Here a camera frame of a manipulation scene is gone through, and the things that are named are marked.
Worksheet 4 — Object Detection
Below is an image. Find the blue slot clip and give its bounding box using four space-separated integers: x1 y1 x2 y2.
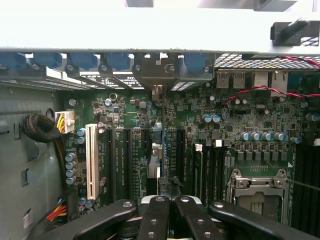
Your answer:
104 52 131 71
33 52 63 69
0 52 27 70
178 53 207 74
67 53 98 71

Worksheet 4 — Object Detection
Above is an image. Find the green motherboard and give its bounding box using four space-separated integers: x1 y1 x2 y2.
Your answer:
63 82 320 240

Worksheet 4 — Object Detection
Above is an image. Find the black open PC case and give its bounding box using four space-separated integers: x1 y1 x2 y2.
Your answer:
0 0 320 240

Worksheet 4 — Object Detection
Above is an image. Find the short black expansion slot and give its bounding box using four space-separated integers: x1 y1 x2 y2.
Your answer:
142 128 151 152

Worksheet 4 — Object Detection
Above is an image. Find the CPU socket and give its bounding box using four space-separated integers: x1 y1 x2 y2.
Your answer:
226 168 288 225

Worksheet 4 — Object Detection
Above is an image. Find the white expansion slot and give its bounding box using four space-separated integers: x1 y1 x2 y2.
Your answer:
85 123 99 201

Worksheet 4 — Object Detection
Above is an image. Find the black sleeved power cable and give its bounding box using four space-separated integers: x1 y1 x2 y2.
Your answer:
21 111 75 191

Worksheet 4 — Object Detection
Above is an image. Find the red and black twisted wire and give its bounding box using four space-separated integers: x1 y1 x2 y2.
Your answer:
221 56 320 106

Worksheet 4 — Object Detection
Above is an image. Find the socket locking lever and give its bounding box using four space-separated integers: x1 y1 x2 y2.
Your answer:
284 178 320 192

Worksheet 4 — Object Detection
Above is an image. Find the black RAM slot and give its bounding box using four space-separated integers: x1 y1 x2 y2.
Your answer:
214 139 226 201
291 144 303 231
203 146 212 201
309 139 320 235
211 146 220 201
301 144 312 233

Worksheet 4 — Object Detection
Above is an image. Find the coloured power wire bundle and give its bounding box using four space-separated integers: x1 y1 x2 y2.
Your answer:
32 187 78 240

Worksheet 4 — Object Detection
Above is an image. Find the long black expansion slot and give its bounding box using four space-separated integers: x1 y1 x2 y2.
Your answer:
123 128 133 198
176 128 187 198
106 127 116 201

